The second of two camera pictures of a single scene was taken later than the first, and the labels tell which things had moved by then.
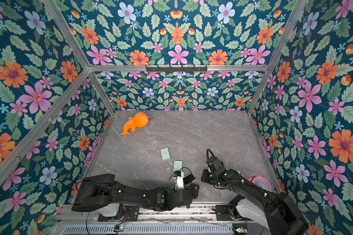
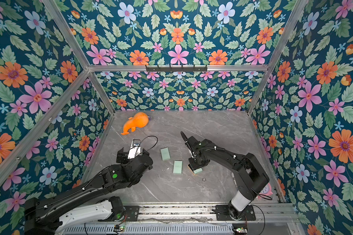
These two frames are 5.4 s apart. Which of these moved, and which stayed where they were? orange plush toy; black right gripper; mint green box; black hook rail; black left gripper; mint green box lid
Moved: black left gripper; black right gripper
Stayed: mint green box; mint green box lid; black hook rail; orange plush toy
